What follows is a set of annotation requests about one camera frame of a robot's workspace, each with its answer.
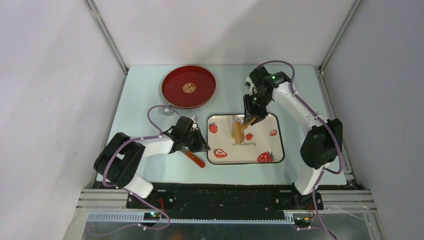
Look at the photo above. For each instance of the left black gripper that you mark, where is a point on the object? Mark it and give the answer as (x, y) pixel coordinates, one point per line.
(201, 145)

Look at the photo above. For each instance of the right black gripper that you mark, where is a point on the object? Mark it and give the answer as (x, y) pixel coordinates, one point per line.
(258, 115)

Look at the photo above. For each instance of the strawberry print tray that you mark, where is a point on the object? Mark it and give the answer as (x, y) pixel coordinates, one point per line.
(262, 142)

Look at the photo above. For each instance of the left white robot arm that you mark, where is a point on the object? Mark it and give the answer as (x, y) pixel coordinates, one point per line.
(119, 160)

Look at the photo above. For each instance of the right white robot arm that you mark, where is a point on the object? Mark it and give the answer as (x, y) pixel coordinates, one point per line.
(323, 136)

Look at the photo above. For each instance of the small clear glass cup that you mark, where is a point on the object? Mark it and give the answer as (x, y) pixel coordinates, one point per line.
(168, 109)

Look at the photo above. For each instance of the round red plate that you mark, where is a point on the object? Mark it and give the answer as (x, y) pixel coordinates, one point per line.
(188, 87)

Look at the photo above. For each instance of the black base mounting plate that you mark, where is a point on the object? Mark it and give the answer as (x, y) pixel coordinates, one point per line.
(228, 202)

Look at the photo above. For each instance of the orange handled spatula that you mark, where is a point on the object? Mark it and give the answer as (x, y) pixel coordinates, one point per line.
(193, 157)

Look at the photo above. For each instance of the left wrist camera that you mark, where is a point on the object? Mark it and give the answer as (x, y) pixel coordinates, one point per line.
(194, 118)

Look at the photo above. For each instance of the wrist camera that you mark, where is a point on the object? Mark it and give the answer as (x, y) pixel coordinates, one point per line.
(248, 82)
(194, 118)

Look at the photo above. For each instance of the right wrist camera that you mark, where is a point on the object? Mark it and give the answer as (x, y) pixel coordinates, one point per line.
(248, 82)

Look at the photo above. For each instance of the grey slotted cable duct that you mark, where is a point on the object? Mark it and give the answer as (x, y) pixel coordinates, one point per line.
(146, 217)

